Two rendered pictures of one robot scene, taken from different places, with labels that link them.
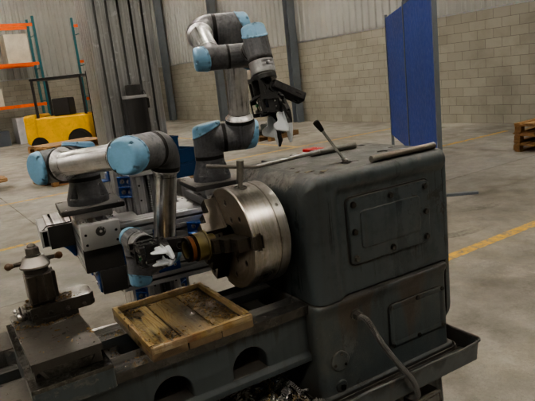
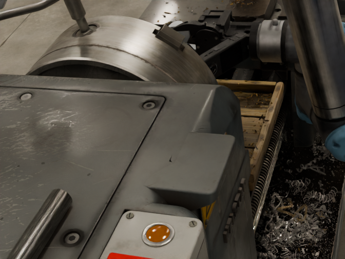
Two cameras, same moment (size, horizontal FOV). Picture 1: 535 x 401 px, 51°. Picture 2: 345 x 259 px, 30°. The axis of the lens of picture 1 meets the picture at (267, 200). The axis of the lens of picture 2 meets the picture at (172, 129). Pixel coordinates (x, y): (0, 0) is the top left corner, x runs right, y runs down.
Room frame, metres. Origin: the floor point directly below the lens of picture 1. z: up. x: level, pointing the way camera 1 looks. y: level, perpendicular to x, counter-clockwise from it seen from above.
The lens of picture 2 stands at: (2.40, -0.35, 1.65)
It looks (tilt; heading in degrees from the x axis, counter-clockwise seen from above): 36 degrees down; 144
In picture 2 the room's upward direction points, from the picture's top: 10 degrees counter-clockwise
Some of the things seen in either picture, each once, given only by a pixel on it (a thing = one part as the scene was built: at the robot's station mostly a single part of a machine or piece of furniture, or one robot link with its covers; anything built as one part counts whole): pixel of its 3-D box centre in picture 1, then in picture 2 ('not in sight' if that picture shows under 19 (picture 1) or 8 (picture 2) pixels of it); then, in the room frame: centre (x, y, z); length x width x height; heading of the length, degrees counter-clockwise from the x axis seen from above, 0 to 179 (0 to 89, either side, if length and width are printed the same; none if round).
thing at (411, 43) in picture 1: (408, 86); not in sight; (8.21, -2.19, 1.18); 4.12 x 0.80 x 2.35; 174
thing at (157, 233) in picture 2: not in sight; (158, 235); (2.06, -0.14, 1.26); 0.02 x 0.02 x 0.01
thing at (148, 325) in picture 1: (179, 317); (183, 126); (1.56, 0.30, 0.89); 0.36 x 0.30 x 0.04; 30
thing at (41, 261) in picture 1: (33, 260); not in sight; (1.45, 0.64, 1.13); 0.08 x 0.08 x 0.03
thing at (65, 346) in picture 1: (50, 332); (230, 16); (1.39, 0.61, 0.95); 0.43 x 0.17 x 0.05; 30
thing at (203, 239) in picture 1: (200, 246); not in sight; (1.60, 0.21, 1.08); 0.09 x 0.09 x 0.09; 30
